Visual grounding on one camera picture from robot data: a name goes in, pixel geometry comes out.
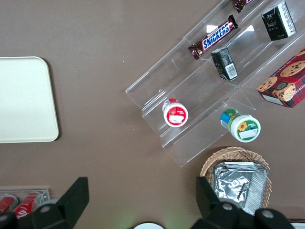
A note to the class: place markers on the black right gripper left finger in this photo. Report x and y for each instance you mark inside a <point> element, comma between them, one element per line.
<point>69,200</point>

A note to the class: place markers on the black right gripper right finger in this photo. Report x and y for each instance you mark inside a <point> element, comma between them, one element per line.
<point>209,205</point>

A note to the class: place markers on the aluminium foil tray stack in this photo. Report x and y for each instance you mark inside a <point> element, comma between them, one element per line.
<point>236,186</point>

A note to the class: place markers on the light tan wicker basket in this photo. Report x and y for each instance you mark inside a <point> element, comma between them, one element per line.
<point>228,153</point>

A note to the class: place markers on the cream rectangular plastic tray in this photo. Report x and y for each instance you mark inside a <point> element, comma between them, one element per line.
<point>23,100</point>

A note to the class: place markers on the clear acrylic can holder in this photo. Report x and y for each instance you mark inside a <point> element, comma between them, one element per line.
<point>46,194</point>

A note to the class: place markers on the red cola can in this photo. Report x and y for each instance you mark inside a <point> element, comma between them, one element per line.
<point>7,202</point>
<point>26,205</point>

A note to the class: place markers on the green lidded sunflower jar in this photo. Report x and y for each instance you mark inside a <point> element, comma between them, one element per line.
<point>244,126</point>

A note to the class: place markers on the red lidded jar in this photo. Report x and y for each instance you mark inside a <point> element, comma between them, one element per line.
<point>175,115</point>

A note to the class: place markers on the clear acrylic stepped riser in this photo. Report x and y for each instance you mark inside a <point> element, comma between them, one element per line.
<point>202,95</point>
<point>250,47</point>

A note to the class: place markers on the small black barcode carton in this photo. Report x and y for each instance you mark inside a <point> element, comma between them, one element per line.
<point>225,63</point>

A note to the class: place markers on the red tartan cookie box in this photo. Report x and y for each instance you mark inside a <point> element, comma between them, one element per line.
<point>288,83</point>

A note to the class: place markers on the Snickers chocolate bar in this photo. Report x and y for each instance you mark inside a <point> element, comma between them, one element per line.
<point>214,38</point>

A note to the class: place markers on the tall black white carton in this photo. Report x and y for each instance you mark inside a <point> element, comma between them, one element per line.
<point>277,21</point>

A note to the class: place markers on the brown wrapped chocolate bar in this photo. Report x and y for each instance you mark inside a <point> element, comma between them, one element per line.
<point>239,4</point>

